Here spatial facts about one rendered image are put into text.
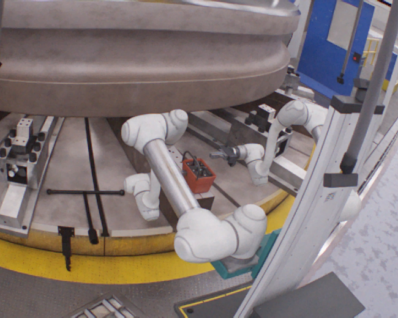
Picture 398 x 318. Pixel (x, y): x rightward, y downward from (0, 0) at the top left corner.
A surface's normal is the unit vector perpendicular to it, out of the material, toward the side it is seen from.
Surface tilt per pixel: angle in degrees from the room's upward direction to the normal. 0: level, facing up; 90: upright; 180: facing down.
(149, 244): 90
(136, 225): 0
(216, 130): 72
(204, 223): 13
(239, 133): 90
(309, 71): 90
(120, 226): 0
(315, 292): 0
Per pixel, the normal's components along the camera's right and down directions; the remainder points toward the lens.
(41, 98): 0.15, 0.55
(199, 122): -0.51, 0.02
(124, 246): 0.36, 0.56
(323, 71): -0.61, 0.29
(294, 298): 0.22, -0.82
